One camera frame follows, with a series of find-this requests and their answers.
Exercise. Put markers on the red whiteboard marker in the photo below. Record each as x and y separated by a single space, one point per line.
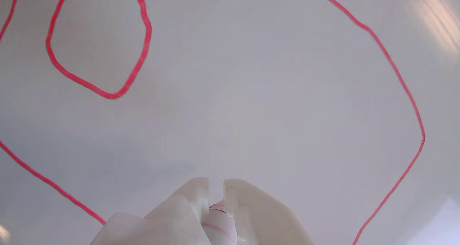
219 228

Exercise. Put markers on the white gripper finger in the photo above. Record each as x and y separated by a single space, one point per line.
266 219
190 202

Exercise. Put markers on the white whiteboard with metal frame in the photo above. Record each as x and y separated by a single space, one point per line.
251 94

